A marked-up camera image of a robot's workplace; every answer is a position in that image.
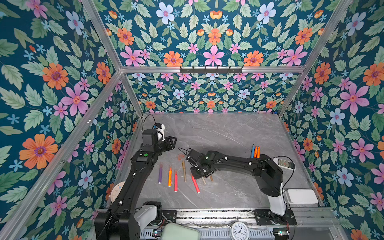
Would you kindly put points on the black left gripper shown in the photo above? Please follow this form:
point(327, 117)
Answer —
point(170, 144)

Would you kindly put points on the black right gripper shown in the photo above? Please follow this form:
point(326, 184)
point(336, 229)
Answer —
point(192, 169)

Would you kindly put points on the small red pen cap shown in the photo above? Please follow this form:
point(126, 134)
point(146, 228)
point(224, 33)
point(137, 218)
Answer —
point(180, 157)

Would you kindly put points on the blue marker pen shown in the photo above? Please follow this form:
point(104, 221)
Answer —
point(252, 153)

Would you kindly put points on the yellow orange marker pen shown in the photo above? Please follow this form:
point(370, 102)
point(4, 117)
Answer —
point(258, 152)

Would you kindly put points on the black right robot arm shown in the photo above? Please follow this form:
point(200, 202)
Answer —
point(268, 175)

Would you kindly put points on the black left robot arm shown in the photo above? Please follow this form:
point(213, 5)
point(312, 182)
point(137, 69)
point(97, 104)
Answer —
point(121, 221)

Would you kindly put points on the purple marker pen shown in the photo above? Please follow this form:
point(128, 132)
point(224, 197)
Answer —
point(160, 175)

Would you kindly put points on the beige round alarm clock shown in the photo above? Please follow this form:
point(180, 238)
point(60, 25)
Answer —
point(116, 191)

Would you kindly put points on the pale green box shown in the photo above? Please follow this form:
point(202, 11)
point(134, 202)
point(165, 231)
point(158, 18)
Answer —
point(178, 232)

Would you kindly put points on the white analog clock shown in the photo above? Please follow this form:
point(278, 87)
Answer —
point(239, 231)

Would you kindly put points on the white remote control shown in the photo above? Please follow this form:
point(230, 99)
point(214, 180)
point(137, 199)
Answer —
point(284, 164)

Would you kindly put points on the white flat box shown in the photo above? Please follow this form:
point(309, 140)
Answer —
point(301, 196)

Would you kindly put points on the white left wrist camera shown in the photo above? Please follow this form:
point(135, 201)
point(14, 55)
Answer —
point(160, 128)

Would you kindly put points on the black hook rail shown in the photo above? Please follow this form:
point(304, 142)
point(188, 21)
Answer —
point(210, 70)

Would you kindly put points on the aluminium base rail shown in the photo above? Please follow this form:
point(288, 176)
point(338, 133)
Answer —
point(299, 217)

